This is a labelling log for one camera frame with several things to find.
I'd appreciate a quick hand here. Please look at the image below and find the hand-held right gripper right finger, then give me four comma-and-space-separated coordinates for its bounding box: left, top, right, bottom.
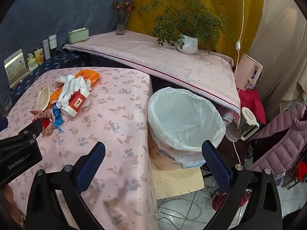
201, 140, 283, 230

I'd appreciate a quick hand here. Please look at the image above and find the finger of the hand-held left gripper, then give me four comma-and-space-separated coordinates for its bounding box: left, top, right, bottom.
0, 118, 44, 150

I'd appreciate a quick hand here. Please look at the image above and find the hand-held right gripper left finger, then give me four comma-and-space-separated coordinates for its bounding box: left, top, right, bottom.
26, 141, 106, 230

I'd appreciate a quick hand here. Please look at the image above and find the red and white paper cup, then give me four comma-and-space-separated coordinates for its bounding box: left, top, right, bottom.
61, 89, 90, 117

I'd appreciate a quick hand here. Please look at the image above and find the trash bin with white liner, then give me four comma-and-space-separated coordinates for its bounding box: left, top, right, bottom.
147, 87, 227, 170

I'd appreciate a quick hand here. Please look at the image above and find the blue ribbon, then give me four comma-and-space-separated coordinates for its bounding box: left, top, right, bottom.
52, 104, 65, 133

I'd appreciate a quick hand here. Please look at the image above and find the white shallow bowl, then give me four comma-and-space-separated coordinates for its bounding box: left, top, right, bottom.
38, 86, 51, 112

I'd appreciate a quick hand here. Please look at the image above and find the yellow foam board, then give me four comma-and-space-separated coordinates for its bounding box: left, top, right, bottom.
151, 165, 205, 199

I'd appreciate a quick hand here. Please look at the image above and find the white waffle towel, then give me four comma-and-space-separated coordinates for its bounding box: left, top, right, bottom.
56, 75, 77, 108

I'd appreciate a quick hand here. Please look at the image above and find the pink floral tablecloth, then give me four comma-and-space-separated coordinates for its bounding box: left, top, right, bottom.
0, 67, 159, 230

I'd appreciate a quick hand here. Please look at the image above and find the white display card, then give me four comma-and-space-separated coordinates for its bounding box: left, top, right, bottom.
4, 49, 30, 88

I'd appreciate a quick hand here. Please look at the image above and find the green and white tissue pack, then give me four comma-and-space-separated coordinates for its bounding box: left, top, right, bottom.
27, 54, 39, 71

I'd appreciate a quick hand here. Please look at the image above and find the white cotton glove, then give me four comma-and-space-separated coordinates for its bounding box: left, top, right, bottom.
72, 76, 92, 96

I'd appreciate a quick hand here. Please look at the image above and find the purple down jacket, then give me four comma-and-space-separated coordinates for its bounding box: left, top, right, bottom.
249, 103, 307, 180

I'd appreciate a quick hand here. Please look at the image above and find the yellow printed box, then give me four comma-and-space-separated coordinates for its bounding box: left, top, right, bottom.
34, 48, 45, 65

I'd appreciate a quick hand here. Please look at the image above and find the red cloth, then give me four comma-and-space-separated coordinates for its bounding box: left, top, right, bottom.
240, 89, 267, 125

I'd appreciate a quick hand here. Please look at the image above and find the navy leaf-print cloth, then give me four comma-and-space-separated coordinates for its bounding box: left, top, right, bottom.
10, 49, 89, 96

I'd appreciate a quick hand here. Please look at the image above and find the orange plastic bag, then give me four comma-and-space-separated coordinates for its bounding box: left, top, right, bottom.
49, 70, 101, 106

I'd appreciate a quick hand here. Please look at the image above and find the pale green box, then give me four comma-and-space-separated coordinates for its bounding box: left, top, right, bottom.
67, 28, 90, 44

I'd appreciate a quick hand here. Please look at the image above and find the blue backdrop cloth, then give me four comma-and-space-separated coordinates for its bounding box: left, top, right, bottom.
0, 0, 135, 91

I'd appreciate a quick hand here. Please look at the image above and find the potted green plant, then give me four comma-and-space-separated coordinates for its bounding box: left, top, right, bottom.
139, 0, 233, 55

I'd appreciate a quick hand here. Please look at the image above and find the pink speckled cloth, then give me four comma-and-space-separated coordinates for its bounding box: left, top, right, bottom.
63, 30, 241, 113

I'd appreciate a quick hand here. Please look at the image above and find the yellow fleece backdrop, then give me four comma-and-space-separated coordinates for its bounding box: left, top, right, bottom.
126, 0, 267, 60

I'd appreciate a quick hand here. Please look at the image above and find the white floor cable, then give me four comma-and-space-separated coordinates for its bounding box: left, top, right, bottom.
157, 196, 204, 223

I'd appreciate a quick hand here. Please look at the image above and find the white cable with switch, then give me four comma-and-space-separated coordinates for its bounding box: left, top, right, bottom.
234, 0, 245, 75

